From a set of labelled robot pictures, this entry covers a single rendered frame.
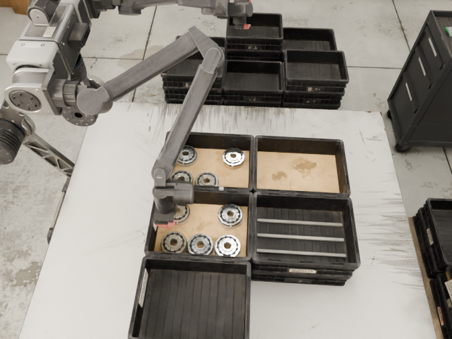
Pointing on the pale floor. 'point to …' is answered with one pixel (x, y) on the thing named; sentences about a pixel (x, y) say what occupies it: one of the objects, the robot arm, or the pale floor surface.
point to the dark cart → (425, 88)
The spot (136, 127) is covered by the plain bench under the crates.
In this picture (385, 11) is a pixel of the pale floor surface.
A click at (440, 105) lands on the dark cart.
